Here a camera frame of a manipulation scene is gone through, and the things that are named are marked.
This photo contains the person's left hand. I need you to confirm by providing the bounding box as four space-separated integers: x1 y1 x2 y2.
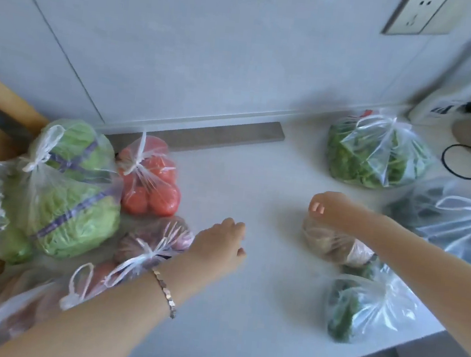
166 211 252 318

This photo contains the person's right hand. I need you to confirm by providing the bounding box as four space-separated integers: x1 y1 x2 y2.
306 189 373 240

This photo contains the clear bag of brown vegetables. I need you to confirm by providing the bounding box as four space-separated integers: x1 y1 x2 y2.
298 216 380 269

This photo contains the person's left forearm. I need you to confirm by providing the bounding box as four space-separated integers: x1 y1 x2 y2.
0 238 193 357

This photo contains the person's right forearm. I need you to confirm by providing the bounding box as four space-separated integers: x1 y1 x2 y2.
345 209 471 357

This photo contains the clear bag of leafy greens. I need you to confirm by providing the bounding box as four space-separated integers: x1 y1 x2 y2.
322 104 440 196

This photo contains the clear bag of purple onions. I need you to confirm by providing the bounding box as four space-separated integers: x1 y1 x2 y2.
102 208 198 296

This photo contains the clear bag of green vegetables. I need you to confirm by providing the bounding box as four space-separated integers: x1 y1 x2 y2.
320 253 426 352

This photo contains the clear bag of red tomatoes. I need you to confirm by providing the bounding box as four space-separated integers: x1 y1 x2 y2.
110 128 189 221

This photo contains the clear bag of dark vegetables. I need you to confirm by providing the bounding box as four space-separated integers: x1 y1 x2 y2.
378 172 471 273

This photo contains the clear bag of green cabbage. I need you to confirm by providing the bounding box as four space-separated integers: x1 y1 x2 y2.
10 113 133 266

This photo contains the clear bag of reddish produce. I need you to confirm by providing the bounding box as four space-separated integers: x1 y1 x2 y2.
0 249 125 357

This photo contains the silver link bracelet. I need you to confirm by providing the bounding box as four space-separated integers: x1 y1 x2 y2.
145 266 182 320

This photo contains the white wall socket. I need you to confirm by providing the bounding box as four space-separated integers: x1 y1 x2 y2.
381 0 467 44

